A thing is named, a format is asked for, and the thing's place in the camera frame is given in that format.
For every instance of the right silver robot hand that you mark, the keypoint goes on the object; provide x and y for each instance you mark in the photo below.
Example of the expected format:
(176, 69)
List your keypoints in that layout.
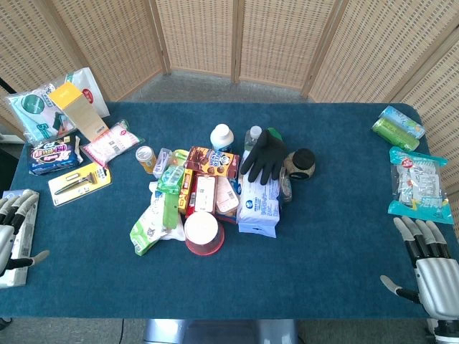
(436, 278)

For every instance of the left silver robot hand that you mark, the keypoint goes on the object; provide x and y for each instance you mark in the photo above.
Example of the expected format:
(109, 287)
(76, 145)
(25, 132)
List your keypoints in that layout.
(5, 237)

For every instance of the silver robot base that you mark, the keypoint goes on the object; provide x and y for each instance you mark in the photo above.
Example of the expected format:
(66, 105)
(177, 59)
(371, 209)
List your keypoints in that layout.
(220, 331)

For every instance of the pink white plastic packet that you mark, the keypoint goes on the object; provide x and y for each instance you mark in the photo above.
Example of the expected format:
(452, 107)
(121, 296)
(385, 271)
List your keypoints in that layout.
(112, 143)

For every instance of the green white wipes pack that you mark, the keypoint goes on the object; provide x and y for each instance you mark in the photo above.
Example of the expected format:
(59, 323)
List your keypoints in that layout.
(147, 224)

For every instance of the white bag with red label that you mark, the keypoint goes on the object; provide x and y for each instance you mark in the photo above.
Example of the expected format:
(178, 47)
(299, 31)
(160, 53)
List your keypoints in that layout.
(94, 91)

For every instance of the razor on yellow card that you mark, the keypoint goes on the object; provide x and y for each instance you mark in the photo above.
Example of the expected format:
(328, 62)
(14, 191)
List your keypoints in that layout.
(79, 182)

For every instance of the dark purple sanitary pad pack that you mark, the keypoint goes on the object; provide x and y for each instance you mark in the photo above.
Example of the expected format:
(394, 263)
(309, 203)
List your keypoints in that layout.
(54, 155)

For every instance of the blue table cloth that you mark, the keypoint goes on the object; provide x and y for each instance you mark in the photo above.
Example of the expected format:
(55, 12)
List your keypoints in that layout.
(322, 251)

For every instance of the pastel cloth pack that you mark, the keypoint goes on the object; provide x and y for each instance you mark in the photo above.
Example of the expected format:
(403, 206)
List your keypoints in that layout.
(32, 114)

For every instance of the yellow and tan box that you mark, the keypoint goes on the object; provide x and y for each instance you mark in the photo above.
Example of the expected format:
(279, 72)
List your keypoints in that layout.
(77, 109)

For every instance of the green tube pack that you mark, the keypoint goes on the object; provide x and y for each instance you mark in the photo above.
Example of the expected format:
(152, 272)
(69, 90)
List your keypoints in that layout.
(394, 134)

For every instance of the yellow jar with silver lid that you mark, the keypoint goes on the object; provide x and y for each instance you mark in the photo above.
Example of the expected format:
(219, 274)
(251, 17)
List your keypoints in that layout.
(146, 159)

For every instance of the blue tube pack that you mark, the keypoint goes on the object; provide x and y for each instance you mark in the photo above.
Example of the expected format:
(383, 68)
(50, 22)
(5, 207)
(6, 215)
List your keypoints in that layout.
(403, 121)

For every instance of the green toothbrush blister pack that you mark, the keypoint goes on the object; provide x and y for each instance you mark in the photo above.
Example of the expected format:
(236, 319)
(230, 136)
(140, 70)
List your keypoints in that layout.
(171, 186)

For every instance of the clear small blister pack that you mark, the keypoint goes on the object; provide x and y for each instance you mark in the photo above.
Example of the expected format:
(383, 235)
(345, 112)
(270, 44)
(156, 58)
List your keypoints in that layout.
(162, 162)

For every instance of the dark round speckled jar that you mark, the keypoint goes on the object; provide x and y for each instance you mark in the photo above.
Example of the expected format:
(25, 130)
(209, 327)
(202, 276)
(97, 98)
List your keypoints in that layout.
(301, 165)

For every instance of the yellow and red box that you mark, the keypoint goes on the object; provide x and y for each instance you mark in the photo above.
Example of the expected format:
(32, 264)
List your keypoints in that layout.
(185, 190)

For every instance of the white wet wipes pack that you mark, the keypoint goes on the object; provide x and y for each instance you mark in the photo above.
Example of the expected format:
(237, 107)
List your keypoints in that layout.
(259, 205)

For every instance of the white lidded red cup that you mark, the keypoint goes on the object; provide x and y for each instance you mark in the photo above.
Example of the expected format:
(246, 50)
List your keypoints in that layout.
(203, 232)

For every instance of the red pack with white label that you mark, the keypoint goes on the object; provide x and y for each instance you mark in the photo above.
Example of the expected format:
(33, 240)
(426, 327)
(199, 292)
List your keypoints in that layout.
(202, 193)

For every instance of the black rubber work glove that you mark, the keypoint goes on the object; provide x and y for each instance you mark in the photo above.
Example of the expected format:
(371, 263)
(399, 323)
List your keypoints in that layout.
(265, 156)

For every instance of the brown chocolate biscuit box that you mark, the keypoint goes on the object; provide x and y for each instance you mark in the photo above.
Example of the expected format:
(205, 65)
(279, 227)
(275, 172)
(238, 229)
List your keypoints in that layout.
(211, 161)

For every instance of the pink labelled pack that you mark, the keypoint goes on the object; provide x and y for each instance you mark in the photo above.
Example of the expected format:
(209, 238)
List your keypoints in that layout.
(226, 195)

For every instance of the clear water bottle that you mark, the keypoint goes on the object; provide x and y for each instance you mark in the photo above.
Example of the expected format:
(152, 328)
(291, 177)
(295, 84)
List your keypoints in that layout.
(253, 138)

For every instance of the white plastic bottle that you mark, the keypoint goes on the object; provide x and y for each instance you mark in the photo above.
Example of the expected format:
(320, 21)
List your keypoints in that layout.
(221, 137)

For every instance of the wicker folding screen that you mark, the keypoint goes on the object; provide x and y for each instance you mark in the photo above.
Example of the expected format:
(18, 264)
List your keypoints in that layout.
(251, 39)

